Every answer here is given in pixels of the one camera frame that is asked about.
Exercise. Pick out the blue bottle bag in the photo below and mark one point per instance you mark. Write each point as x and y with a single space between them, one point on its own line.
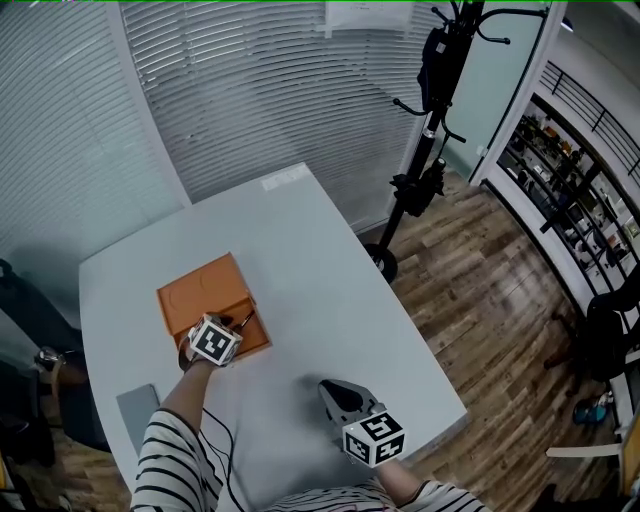
592 411

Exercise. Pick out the white table label sticker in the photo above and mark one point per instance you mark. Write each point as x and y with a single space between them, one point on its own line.
284 178

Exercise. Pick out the black railing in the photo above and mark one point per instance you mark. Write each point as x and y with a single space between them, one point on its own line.
590 105

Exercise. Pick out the person's left forearm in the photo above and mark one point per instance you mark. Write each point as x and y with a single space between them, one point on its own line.
185 395

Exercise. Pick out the black coat rack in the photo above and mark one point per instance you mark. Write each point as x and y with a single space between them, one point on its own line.
432 130

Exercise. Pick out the white window blinds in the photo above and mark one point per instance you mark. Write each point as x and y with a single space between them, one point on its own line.
275 100
65 125

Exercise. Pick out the wooden desk with white legs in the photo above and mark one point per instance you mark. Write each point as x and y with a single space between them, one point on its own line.
630 450

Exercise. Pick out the orange box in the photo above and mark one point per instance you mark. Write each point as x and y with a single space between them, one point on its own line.
200 295

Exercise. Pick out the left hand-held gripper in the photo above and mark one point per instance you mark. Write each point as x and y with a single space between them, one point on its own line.
215 342

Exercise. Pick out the white door frame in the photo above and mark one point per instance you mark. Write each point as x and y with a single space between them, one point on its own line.
520 95

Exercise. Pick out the black hanging bag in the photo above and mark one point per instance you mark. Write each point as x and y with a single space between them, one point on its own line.
437 70

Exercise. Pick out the person's striped shirt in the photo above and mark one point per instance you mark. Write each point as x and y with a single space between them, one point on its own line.
170 470

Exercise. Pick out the black high-back office chair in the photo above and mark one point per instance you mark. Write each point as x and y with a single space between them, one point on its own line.
40 325

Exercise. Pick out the grey notebook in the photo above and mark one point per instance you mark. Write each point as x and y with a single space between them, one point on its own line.
137 417

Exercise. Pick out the brown bag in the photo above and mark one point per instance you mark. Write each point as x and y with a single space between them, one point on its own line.
62 370

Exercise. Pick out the white paper notice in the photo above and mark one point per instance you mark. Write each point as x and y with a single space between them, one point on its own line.
367 12

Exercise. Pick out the round ceiling lamp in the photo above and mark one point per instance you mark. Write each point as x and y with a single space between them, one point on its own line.
566 23

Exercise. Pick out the person's right forearm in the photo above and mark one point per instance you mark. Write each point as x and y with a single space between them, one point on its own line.
397 480

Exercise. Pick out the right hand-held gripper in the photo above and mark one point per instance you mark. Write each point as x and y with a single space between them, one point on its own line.
372 440

